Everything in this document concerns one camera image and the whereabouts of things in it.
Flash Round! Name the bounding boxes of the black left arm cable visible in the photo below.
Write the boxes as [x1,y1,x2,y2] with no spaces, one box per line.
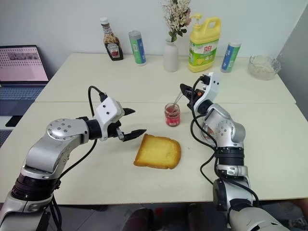
[49,85,108,231]

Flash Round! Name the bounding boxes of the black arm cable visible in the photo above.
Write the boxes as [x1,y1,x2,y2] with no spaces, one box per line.
[49,85,108,231]
[190,76,260,205]

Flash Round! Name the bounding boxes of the clear glass bowl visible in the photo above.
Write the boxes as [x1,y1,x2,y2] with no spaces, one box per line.
[249,54,282,80]

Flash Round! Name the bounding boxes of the yellow detergent pump bottle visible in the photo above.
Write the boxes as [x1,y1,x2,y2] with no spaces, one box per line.
[187,13,221,73]

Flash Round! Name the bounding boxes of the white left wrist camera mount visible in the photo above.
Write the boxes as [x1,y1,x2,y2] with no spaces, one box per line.
[93,96,125,141]

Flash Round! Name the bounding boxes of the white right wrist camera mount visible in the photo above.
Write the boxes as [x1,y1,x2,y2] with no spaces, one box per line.
[193,72,221,114]

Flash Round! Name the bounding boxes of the small red jam jar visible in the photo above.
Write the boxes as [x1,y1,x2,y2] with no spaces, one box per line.
[164,103,181,127]

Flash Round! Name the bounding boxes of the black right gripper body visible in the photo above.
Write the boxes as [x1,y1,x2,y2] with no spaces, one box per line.
[186,86,205,110]

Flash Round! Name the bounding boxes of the black phone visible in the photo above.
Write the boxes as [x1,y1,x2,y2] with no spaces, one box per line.
[4,115,24,128]

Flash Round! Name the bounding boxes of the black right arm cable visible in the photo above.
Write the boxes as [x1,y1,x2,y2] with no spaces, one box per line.
[190,76,260,205]

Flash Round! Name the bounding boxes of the ketchup bottle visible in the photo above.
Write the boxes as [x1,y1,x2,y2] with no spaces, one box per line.
[100,16,124,62]

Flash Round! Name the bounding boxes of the dried flower bouquet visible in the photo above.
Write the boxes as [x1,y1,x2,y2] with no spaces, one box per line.
[161,0,192,43]

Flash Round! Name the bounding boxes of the grey canister green blue label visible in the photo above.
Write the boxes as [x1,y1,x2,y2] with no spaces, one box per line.
[220,41,241,74]
[128,30,147,67]

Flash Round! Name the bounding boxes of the toasted bread slice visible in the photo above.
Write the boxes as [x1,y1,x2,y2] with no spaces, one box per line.
[133,133,182,170]

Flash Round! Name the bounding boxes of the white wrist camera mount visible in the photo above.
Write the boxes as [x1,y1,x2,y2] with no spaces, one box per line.
[193,72,221,114]
[93,96,125,141]

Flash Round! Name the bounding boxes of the open laptop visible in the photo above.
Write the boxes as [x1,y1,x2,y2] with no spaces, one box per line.
[0,44,50,103]

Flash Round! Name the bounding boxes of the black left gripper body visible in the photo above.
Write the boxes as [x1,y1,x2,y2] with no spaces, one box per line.
[105,119,125,142]

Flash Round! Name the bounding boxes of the white ceramic vase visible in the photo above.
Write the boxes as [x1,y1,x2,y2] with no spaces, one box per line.
[163,38,179,72]

